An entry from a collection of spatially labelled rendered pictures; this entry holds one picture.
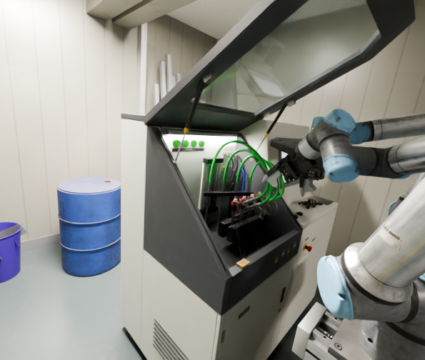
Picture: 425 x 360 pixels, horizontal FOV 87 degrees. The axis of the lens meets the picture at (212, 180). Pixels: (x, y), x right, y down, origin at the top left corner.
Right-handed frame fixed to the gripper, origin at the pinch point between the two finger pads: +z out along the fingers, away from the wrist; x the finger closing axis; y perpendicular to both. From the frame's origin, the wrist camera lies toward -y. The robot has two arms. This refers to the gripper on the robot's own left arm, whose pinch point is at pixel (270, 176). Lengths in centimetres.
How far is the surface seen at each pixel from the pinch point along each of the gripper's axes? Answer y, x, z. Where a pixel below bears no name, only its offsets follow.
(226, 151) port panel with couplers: -39, 22, 43
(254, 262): 25.7, -10.5, 24.7
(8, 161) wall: -149, -111, 157
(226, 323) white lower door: 41, -29, 36
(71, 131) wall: -167, -55, 152
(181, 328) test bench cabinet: 36, -41, 61
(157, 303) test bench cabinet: 22, -46, 75
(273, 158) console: -21, 47, 36
